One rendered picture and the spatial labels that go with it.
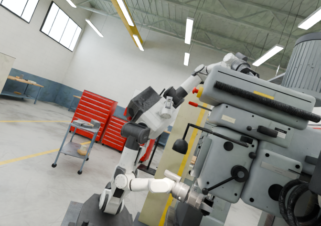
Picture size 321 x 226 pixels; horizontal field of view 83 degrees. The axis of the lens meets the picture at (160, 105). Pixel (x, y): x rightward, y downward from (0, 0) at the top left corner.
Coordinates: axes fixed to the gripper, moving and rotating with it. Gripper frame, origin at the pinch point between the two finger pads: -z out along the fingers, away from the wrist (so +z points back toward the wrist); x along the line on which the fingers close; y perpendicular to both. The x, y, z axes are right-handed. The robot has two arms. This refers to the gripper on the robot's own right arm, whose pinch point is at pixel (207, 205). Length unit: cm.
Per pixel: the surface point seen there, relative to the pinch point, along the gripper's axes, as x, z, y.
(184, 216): 30.2, 10.1, 23.8
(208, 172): -11.3, 4.4, -17.6
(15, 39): 330, 865, -100
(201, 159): -4.6, 9.8, -20.6
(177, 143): -16.7, 21.7, -24.7
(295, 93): -8, -18, -64
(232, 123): -12.9, 2.1, -42.7
